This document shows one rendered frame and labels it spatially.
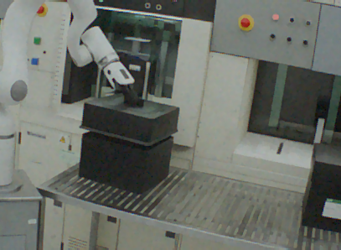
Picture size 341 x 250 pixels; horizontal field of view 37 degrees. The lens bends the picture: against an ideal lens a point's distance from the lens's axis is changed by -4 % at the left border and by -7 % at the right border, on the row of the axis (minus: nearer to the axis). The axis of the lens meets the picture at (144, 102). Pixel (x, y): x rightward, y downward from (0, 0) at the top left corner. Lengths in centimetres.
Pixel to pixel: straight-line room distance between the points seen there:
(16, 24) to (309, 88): 151
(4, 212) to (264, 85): 146
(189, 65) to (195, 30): 15
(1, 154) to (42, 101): 78
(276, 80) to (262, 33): 52
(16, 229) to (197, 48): 103
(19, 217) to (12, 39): 61
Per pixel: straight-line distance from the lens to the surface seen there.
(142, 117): 191
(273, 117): 272
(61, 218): 270
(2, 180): 190
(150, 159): 198
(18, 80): 176
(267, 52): 222
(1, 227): 189
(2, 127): 183
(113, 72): 204
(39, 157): 265
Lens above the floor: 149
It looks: 12 degrees down
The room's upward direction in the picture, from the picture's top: 8 degrees clockwise
